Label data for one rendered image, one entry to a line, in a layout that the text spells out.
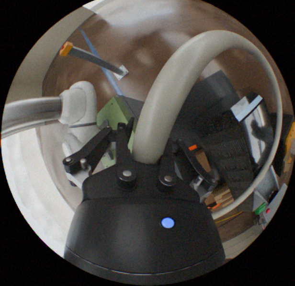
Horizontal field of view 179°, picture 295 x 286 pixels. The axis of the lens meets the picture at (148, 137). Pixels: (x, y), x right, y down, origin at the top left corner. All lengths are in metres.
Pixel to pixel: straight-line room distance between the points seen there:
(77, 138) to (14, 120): 0.33
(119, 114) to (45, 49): 6.12
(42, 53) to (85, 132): 6.18
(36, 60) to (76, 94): 6.23
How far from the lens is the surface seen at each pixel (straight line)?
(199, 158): 1.34
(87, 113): 0.48
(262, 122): 0.78
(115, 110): 0.58
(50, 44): 6.28
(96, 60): 1.30
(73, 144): 0.47
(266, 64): 0.28
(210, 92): 1.44
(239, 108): 0.70
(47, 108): 0.43
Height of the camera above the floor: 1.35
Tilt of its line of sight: 69 degrees down
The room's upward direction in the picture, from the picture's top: 126 degrees counter-clockwise
